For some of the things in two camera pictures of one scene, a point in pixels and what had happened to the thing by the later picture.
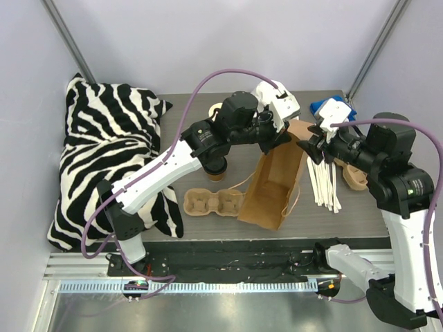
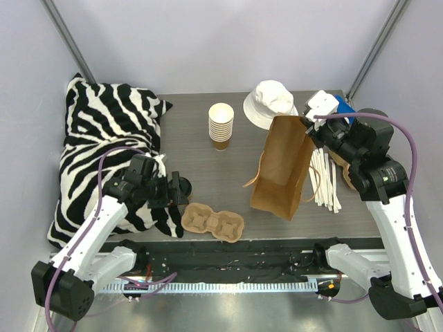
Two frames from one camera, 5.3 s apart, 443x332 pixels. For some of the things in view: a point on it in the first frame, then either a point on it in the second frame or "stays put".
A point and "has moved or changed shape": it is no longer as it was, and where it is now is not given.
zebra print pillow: x=110 y=129 stays put
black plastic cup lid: x=216 y=166 → x=185 y=187
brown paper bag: x=265 y=200 has moved or changed shape
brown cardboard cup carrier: x=201 y=201 → x=226 y=226
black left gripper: x=271 y=131 → x=175 y=189
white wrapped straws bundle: x=323 y=178 stays put
